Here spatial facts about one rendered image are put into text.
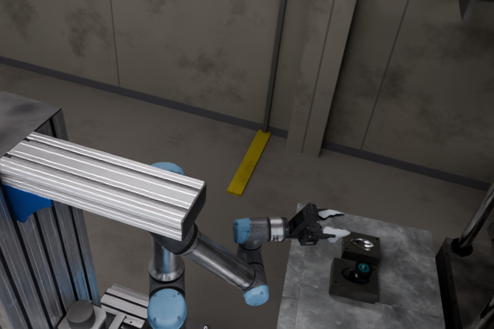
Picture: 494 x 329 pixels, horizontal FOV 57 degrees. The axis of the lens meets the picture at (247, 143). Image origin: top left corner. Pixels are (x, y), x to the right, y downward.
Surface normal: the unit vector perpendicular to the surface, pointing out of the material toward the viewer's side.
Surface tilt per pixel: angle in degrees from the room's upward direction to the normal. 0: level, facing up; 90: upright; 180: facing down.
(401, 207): 0
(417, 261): 0
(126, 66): 90
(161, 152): 0
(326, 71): 90
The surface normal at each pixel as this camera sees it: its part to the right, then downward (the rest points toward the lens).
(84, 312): 0.09, -0.78
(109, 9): -0.31, 0.57
